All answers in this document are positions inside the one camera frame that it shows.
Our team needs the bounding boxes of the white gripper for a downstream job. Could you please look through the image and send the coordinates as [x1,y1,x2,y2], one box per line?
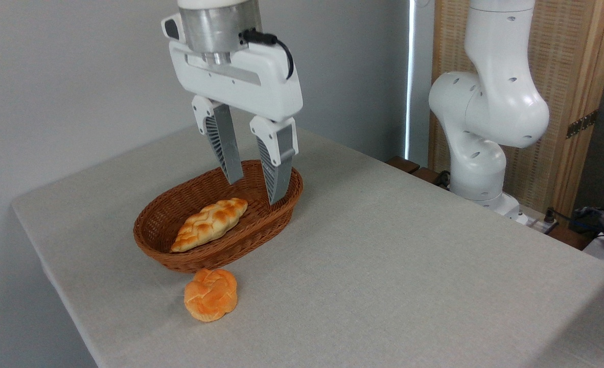
[161,13,304,205]

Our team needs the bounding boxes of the round braided bread bun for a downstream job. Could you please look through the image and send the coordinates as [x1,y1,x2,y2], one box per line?
[183,268,239,323]

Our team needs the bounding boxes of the long braided bread loaf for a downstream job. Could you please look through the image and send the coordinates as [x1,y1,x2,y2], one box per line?
[171,198,248,253]

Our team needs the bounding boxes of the brown wicker basket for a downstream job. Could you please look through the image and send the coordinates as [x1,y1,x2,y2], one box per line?
[133,159,304,274]

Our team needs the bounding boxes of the grey tablecloth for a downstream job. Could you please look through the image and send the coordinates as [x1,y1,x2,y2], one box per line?
[11,108,604,368]

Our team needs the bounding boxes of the black power plug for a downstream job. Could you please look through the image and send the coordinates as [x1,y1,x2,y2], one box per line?
[529,208,559,234]

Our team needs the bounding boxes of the metal screen hinge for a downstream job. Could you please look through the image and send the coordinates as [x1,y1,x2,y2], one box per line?
[566,109,599,140]

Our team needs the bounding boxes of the wooden woven folding screen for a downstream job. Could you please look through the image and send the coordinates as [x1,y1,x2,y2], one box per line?
[429,0,604,221]

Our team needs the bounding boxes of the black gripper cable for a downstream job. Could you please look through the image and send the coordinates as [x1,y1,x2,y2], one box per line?
[239,28,295,80]

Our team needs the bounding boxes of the dark grey cable bundle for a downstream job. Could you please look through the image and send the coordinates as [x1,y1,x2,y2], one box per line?
[557,205,604,242]

